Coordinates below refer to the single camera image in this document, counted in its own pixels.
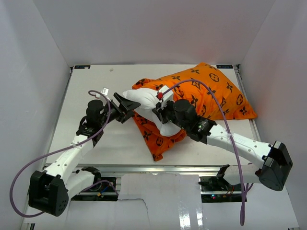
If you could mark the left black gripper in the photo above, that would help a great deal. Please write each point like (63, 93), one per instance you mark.
(127, 106)

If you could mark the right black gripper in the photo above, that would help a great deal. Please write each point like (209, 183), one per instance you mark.
(160, 112)

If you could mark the white pillow insert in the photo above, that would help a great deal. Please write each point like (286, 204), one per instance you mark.
(147, 98)

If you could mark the orange patterned pillowcase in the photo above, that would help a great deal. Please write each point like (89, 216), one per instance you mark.
(212, 94)

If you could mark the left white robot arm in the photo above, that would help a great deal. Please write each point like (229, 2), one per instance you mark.
(51, 189)

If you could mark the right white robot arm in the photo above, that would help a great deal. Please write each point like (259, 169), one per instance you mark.
(270, 164)

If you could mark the left blue corner label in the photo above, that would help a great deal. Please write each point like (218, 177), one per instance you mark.
(82, 66)

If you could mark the blue corner label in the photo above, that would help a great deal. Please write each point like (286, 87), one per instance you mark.
(82, 66)
(224, 66)

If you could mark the right blue corner label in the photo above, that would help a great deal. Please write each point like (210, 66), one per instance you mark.
(224, 66)

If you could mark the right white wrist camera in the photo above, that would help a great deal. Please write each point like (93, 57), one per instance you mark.
(164, 95)

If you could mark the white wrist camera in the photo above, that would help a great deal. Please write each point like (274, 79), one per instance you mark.
(103, 95)
(164, 95)

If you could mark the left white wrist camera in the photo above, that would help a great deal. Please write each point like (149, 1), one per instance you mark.
(103, 95)

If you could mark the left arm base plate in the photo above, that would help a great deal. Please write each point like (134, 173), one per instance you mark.
(103, 191)

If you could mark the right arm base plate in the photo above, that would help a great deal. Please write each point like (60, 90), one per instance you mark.
(215, 189)

